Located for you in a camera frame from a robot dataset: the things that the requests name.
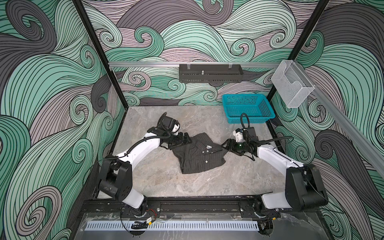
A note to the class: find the clear plastic wall bin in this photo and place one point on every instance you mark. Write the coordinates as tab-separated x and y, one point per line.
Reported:
292	83

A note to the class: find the dark pinstriped long sleeve shirt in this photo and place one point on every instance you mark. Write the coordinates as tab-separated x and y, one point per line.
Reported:
201	155

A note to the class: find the aluminium right wall rail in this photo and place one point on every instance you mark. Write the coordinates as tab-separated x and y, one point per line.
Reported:
339	103

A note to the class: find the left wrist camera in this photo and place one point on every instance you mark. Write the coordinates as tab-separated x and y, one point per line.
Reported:
169	124

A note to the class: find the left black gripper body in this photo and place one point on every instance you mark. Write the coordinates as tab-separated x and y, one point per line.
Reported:
176	140

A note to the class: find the teal plastic basket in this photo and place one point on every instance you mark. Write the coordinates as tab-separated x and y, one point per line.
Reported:
255	106

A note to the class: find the white slotted cable duct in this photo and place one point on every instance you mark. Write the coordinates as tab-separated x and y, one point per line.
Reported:
175	226

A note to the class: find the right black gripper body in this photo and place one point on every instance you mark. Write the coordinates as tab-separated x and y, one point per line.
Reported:
238	147

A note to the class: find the black frame post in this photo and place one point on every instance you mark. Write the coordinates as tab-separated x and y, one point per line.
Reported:
308	29
101	54

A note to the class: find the left black frame post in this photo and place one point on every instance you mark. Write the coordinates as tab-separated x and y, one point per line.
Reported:
101	54

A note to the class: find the aluminium back wall rail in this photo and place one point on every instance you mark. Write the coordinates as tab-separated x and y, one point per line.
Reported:
166	64

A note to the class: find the black perforated wall tray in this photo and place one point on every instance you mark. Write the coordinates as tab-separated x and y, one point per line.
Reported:
210	73

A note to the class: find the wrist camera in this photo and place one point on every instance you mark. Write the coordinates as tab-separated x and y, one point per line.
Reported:
169	124
238	134

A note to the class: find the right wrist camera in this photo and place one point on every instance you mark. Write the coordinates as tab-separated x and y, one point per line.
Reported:
238	134

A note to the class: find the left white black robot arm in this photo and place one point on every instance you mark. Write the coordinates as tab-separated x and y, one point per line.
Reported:
116	173

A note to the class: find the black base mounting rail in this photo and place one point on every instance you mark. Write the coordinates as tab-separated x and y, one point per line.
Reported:
245	206

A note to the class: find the aluminium wall rail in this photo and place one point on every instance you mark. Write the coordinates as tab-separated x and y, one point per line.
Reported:
339	103
166	64

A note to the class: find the right black frame post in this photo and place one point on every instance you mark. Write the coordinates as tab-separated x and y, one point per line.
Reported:
308	29

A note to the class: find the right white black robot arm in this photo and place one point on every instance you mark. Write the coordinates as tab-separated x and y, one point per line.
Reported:
304	187

